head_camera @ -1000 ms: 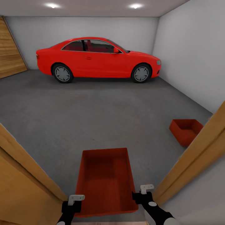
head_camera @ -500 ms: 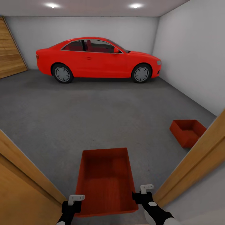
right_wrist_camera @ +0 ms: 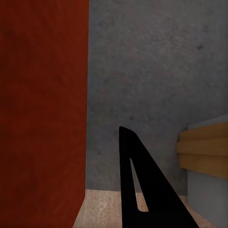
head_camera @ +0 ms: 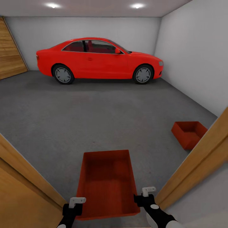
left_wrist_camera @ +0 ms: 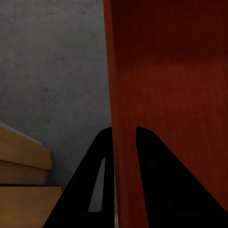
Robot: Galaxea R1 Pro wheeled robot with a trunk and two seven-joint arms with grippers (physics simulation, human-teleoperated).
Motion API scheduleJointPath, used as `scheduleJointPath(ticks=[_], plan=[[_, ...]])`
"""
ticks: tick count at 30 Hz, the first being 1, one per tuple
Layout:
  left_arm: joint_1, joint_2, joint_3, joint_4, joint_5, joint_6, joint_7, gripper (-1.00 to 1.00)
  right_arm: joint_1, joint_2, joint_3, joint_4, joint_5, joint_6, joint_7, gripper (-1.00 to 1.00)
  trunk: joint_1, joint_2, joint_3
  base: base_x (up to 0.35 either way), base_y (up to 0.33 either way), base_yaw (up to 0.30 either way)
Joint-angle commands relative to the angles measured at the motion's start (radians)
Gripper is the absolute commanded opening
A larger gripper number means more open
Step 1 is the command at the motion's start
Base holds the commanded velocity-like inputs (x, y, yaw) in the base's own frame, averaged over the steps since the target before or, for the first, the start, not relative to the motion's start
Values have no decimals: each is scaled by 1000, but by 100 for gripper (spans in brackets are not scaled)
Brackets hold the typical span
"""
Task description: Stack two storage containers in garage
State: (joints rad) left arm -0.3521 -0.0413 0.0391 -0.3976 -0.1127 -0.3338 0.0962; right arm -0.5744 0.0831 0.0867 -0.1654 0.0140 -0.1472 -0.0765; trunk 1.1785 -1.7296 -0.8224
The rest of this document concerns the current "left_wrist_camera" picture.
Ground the storage box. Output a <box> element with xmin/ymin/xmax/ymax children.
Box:
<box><xmin>103</xmin><ymin>0</ymin><xmax>228</xmax><ymax>228</ymax></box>

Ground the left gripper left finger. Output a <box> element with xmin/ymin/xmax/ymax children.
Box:
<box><xmin>43</xmin><ymin>127</ymin><xmax>115</xmax><ymax>228</ymax></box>

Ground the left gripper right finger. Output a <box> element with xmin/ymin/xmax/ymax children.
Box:
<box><xmin>136</xmin><ymin>126</ymin><xmax>228</xmax><ymax>228</ymax></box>

